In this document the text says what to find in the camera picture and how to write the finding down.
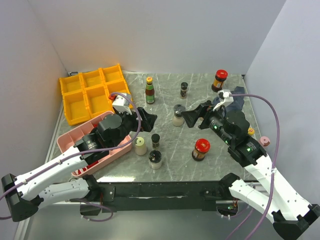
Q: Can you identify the yellow compartment bin organizer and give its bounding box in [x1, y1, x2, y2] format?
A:
[59, 64, 130, 126]

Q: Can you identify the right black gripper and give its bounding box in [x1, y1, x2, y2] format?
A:
[181, 101, 234, 145]

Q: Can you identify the red packet in tray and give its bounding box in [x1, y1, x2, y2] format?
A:
[76, 161, 99, 175]

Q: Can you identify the red-lid chili jar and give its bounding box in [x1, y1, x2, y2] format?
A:
[191, 138, 211, 162]
[211, 69, 228, 92]

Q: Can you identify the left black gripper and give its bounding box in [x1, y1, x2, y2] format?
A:
[110, 106, 157, 149]

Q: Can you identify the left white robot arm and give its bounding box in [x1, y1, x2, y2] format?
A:
[1, 107, 158, 222]

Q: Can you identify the small black-cap spice jar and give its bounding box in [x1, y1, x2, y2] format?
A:
[151, 133, 160, 150]
[180, 82, 188, 99]

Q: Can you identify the black-top white salt grinder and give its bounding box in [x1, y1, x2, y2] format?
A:
[148, 150, 162, 170]

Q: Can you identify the blue grey cloth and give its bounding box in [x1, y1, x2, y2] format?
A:
[226, 86, 245, 112]

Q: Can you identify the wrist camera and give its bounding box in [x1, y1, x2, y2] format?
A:
[213, 89, 234, 111]
[112, 95, 132, 115]

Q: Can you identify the white-cap seasoning shaker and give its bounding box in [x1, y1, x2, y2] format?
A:
[134, 136, 147, 156]

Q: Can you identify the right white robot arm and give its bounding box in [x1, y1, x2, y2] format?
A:
[181, 103, 320, 240]

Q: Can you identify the green label sauce bottle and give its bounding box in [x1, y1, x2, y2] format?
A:
[247, 127, 255, 136]
[145, 76, 155, 105]

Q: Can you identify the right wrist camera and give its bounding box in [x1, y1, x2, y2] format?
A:
[213, 89, 234, 111]

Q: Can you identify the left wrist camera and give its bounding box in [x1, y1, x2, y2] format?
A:
[112, 95, 132, 115]

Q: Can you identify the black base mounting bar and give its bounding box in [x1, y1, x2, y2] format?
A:
[69, 179, 251, 217]

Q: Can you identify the clear-cap salt grinder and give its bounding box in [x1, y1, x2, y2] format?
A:
[172, 104, 186, 127]

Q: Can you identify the pink divided tray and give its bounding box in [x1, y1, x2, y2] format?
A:
[56, 111, 133, 178]

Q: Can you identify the pink-cap spice bottle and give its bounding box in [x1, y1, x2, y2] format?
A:
[259, 136, 271, 147]

